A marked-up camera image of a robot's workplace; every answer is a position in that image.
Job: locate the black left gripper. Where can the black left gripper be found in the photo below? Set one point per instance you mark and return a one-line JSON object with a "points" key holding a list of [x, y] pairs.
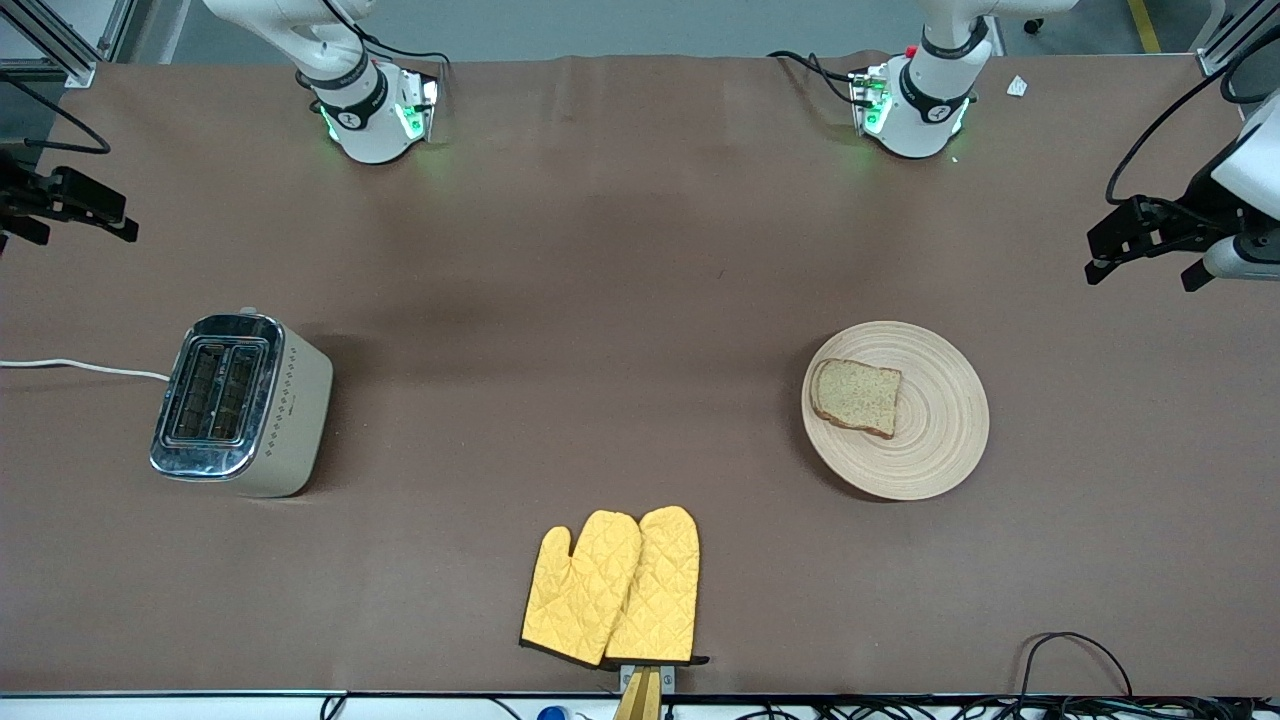
{"points": [[1197, 214]]}

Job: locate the black caster wheel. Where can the black caster wheel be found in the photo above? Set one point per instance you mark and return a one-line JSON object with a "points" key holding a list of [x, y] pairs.
{"points": [[1034, 25]]}

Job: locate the yellow quilted oven mitt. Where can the yellow quilted oven mitt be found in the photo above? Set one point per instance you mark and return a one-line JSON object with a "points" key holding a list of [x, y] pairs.
{"points": [[580, 590], [660, 590]]}

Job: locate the beige and chrome toaster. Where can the beige and chrome toaster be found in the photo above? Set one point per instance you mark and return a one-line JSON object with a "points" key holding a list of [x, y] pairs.
{"points": [[255, 405]]}

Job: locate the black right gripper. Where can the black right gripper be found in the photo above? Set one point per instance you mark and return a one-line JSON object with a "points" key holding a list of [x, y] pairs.
{"points": [[22, 193]]}

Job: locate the slice of brown toast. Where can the slice of brown toast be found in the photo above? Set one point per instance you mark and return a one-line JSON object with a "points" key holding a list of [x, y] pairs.
{"points": [[858, 398]]}

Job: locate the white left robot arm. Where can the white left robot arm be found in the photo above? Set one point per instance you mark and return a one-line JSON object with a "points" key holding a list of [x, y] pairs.
{"points": [[925, 115]]}

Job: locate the small white paper scrap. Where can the small white paper scrap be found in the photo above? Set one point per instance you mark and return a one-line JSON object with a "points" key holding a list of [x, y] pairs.
{"points": [[1017, 86]]}

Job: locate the small blue cap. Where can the small blue cap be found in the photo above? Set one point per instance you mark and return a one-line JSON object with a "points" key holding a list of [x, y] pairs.
{"points": [[551, 714]]}

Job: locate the aluminium frame post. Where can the aluminium frame post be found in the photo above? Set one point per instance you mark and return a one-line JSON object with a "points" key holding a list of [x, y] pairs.
{"points": [[1235, 40], [65, 45]]}

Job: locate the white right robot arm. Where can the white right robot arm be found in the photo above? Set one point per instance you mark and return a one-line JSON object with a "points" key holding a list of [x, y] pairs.
{"points": [[365, 120]]}

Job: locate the round wooden plate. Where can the round wooden plate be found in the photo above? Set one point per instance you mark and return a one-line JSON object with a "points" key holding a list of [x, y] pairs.
{"points": [[940, 440]]}

